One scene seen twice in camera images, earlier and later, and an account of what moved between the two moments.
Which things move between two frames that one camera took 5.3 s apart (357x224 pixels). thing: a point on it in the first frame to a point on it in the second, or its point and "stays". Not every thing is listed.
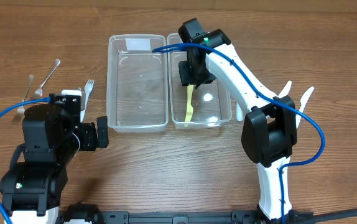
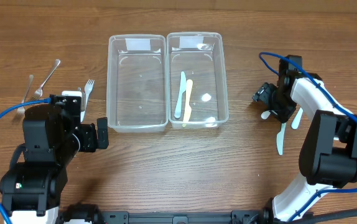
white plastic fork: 88,89 stays
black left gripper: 91,135 stays
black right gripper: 194,78 to 267,95
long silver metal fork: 38,93 stays
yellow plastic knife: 190,109 stays
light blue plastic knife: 239,112 to 182,88
